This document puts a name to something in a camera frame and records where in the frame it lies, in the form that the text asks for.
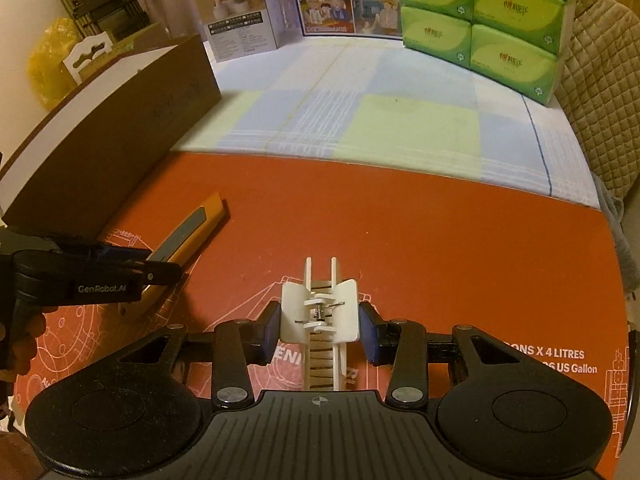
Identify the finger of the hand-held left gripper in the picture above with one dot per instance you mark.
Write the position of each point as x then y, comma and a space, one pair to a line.
100, 251
162, 272

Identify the beige quilted chair cover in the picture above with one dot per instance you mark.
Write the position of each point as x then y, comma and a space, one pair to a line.
605, 85

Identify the bundle of green tissue packets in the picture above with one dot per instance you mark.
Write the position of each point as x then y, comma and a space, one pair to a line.
480, 25

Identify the person's left hand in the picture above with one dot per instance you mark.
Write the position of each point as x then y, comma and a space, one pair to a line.
37, 345

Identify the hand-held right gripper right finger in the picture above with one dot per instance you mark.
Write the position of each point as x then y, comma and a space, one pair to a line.
367, 335

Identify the white hang tag card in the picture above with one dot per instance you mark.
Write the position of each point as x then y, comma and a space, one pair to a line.
85, 62

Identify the small white product box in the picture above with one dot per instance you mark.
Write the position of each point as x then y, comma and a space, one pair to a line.
235, 15

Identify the grey cloth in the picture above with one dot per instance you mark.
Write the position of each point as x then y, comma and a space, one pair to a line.
622, 245

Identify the white plastic clip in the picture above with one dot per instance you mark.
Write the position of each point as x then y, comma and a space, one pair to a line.
320, 310

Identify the brown cardboard box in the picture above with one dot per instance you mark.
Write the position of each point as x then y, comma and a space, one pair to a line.
125, 120

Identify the yellow plastic bag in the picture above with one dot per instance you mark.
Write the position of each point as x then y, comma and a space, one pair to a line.
47, 65

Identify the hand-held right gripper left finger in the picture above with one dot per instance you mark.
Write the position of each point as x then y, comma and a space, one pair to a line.
272, 332

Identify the pastel checked tablecloth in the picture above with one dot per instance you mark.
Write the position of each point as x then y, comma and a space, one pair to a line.
400, 120

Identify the red printed cardboard mat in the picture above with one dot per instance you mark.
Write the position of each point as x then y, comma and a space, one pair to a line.
400, 240

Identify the orange grey utility knife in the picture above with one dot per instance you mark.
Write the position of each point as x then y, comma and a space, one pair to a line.
195, 225

